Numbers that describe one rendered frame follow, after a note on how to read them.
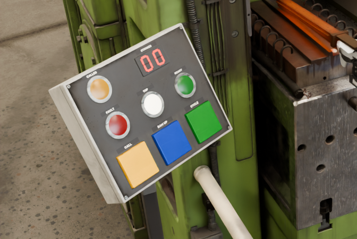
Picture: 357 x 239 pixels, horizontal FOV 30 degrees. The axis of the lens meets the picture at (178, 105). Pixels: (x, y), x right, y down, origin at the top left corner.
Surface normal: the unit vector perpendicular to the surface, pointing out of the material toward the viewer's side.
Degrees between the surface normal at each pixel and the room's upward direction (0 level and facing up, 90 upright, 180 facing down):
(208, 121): 60
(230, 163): 90
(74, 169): 0
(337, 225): 90
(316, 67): 90
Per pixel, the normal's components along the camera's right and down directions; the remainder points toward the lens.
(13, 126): -0.11, -0.84
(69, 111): -0.72, 0.43
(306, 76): 0.32, 0.48
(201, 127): 0.54, -0.14
